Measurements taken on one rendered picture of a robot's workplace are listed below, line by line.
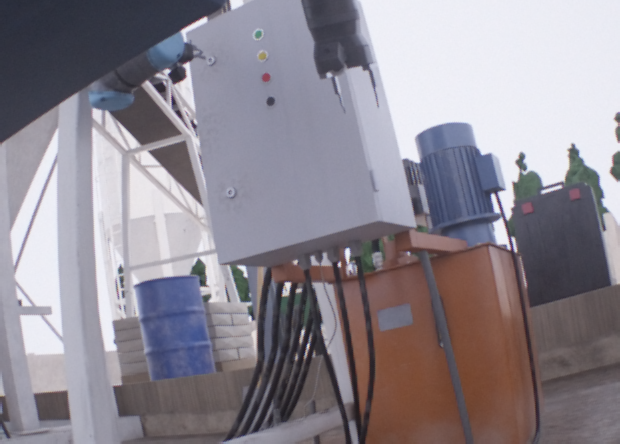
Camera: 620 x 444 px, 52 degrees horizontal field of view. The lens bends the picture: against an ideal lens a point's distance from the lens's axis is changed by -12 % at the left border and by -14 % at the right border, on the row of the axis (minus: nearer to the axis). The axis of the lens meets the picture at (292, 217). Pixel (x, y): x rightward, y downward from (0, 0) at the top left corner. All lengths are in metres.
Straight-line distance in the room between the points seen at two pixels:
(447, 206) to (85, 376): 1.32
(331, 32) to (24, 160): 4.21
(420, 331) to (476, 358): 0.18
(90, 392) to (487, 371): 1.11
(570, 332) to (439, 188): 1.64
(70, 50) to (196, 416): 4.23
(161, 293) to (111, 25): 5.28
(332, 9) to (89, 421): 0.79
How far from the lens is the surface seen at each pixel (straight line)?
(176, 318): 5.71
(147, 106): 8.03
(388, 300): 1.98
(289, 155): 1.54
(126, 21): 0.48
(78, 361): 1.27
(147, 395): 4.92
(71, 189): 1.37
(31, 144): 5.07
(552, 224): 3.87
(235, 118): 1.64
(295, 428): 1.77
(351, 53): 0.95
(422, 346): 1.96
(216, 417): 4.56
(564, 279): 3.85
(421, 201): 2.32
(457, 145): 2.21
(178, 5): 0.47
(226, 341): 6.66
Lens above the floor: 0.41
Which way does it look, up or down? 11 degrees up
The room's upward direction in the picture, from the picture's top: 10 degrees counter-clockwise
